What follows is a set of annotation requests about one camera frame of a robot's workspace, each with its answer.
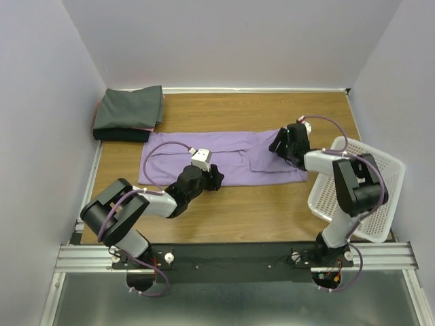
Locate purple t shirt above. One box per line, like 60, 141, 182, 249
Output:
138, 130, 307, 186

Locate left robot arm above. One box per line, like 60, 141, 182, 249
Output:
80, 164, 224, 268

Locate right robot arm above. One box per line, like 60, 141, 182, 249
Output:
268, 122, 388, 267

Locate white plastic laundry basket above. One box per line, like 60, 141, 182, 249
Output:
306, 137, 406, 247

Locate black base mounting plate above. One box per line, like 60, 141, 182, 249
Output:
112, 241, 353, 291

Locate folded dark grey t shirt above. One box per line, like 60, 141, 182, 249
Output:
92, 86, 164, 143

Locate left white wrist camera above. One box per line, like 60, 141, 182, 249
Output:
191, 149, 212, 172

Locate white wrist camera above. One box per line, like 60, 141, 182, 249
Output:
191, 149, 212, 172
297, 115, 312, 135

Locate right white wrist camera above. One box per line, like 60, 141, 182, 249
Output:
297, 115, 312, 135

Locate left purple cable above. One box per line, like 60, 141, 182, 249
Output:
97, 141, 171, 296

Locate purple cable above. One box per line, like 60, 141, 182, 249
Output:
297, 115, 390, 293
97, 141, 171, 296

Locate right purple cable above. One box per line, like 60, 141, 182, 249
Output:
297, 115, 390, 293

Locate aluminium extrusion rail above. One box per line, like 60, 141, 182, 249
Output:
54, 242, 419, 273

